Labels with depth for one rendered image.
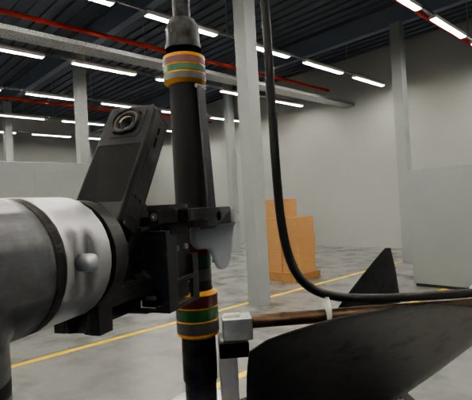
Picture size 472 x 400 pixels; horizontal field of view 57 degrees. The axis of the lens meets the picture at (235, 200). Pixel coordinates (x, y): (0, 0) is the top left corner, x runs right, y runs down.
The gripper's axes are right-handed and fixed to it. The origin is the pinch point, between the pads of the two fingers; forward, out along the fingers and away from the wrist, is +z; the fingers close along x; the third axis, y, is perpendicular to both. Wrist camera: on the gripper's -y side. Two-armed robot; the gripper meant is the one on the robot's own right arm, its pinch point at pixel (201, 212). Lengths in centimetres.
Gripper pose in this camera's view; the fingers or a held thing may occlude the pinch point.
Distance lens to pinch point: 46.8
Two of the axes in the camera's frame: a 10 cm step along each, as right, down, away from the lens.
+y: 0.5, 10.0, -0.1
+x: 9.3, -0.5, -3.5
